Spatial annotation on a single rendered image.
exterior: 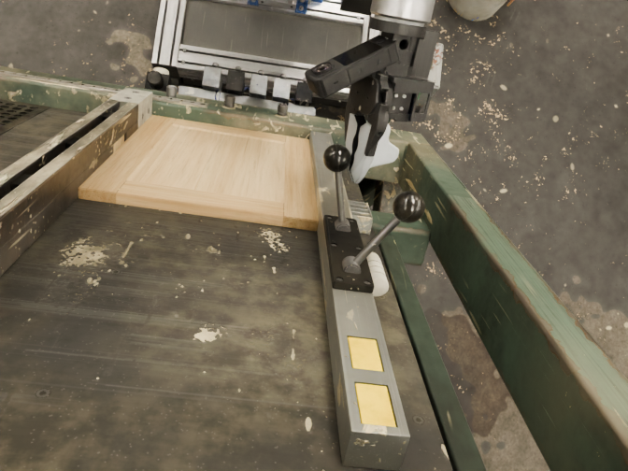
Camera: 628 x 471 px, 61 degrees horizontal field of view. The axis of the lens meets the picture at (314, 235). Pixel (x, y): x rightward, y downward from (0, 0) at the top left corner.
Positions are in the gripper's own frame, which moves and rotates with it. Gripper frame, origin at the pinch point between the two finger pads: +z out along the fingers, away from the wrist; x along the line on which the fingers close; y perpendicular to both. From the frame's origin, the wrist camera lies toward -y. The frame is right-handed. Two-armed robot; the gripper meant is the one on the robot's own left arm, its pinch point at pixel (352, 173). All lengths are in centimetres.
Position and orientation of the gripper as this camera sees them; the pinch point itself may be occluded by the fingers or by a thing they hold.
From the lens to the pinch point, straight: 74.7
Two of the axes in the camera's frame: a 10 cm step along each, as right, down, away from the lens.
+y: 9.1, -0.2, 4.1
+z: -1.6, 8.9, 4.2
